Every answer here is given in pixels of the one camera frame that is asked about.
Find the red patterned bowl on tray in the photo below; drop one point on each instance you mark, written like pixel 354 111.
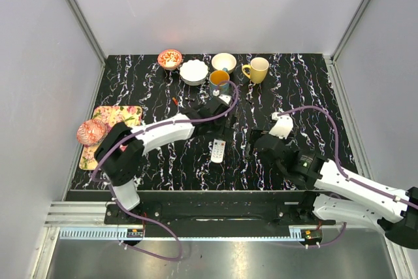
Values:
pixel 91 132

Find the orange floral small bowl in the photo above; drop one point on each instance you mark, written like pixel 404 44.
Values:
pixel 170 59

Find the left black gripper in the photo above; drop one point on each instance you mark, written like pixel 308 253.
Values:
pixel 221 132

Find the white scalloped bowl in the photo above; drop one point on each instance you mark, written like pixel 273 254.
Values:
pixel 194 72

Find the blue mug orange inside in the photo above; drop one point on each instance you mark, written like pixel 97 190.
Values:
pixel 219 78

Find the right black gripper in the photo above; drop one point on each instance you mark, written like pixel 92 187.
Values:
pixel 254 133

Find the yellow mug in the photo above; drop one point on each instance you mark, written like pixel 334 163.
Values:
pixel 256 70

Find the floral rectangular tray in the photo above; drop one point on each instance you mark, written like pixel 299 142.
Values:
pixel 130 115

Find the cream round bowl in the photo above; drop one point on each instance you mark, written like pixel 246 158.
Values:
pixel 223 61

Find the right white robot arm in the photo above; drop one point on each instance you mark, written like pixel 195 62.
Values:
pixel 336 194

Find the white remote control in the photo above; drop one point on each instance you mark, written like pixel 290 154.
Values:
pixel 218 150

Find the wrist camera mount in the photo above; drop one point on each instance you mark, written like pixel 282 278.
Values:
pixel 223 97
pixel 283 125

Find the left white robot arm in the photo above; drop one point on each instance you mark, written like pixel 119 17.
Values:
pixel 120 152

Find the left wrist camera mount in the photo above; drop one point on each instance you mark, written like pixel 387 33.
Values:
pixel 223 97

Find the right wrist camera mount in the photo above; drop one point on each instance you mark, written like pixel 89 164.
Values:
pixel 283 125

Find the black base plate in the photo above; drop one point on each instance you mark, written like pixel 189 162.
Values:
pixel 209 215

